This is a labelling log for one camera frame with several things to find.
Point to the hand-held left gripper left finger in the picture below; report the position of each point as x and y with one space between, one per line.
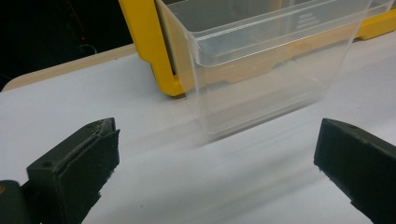
77 168

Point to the yellow parts organizer cabinet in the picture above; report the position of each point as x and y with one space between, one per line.
146 46

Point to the clear plastic drawer bin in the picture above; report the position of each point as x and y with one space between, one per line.
264 93

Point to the white foam board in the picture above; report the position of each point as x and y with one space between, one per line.
171 186

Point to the light wooden table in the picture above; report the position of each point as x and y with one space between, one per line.
62 67

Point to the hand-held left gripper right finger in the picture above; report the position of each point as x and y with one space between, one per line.
361 168

